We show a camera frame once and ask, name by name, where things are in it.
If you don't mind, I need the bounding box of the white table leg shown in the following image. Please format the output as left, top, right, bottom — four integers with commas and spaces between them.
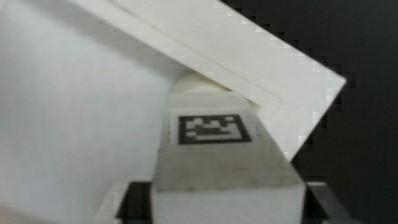
151, 73, 306, 224

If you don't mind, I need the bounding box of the white square table top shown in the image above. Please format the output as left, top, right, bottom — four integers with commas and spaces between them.
0, 0, 281, 224

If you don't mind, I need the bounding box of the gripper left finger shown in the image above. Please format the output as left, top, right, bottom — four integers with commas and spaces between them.
94, 181, 157, 224

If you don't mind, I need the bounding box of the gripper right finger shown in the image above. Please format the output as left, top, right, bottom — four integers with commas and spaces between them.
302, 181, 363, 224

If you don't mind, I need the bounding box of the white L-shaped fence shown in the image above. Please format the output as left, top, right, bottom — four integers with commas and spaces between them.
112, 0, 348, 163

